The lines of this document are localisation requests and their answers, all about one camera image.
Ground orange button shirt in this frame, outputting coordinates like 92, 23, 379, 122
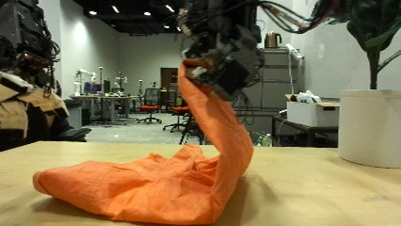
32, 58, 256, 226

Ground long background desk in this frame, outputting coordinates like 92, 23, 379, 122
71, 93, 141, 125

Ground orange seat office chair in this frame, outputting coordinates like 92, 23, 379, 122
137, 88, 163, 125
161, 90, 192, 133

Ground brown door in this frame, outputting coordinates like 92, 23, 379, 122
160, 67, 180, 90

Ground green plastic bottle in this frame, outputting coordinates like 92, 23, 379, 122
259, 133, 273, 148

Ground grey metal cabinet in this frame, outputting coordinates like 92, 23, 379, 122
233, 46, 307, 135

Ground copper kettle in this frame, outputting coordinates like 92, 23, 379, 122
264, 31, 284, 50

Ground dark side table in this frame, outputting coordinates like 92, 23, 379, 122
272, 115, 340, 148

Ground white power strip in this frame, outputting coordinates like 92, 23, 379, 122
285, 42, 305, 59

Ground white storage box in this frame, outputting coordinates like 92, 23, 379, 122
285, 90, 341, 128

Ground white cylindrical plant pot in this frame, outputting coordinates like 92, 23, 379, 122
337, 89, 401, 169

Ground green leafy plant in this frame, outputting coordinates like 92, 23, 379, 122
347, 0, 401, 90

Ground black camera tripod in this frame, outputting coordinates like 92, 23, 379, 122
180, 112, 205, 145

